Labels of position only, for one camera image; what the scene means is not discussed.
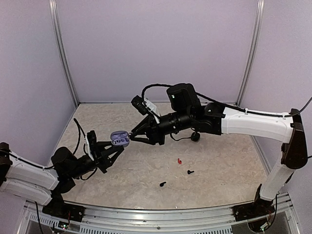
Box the right aluminium frame post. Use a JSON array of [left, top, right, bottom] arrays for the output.
[[236, 0, 265, 107]]

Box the purple earbud charging case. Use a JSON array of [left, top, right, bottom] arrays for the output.
[[110, 131, 130, 147]]

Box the front aluminium rail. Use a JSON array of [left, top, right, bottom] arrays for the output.
[[18, 192, 302, 234]]

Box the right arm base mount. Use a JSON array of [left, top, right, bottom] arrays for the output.
[[233, 202, 275, 222]]

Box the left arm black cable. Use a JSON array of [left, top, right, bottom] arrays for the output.
[[73, 118, 87, 156]]

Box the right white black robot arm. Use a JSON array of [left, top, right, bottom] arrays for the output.
[[130, 83, 309, 216]]

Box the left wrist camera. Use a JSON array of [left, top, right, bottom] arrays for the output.
[[84, 130, 97, 161]]

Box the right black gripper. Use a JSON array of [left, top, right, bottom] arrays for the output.
[[129, 108, 193, 145]]

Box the black charging case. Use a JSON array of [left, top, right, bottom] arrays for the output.
[[191, 132, 200, 142]]

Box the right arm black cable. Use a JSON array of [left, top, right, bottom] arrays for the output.
[[141, 83, 312, 117]]

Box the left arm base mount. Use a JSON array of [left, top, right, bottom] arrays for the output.
[[42, 201, 85, 222]]

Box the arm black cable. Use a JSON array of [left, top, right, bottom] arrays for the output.
[[141, 83, 312, 117], [73, 118, 87, 156]]

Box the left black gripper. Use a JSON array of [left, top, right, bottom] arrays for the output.
[[69, 140, 123, 179]]

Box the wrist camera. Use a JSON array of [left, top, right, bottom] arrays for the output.
[[84, 130, 97, 161], [131, 96, 161, 124]]

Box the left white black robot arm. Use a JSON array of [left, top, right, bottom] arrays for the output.
[[0, 141, 124, 217]]

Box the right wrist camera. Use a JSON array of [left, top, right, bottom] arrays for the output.
[[131, 96, 161, 124]]

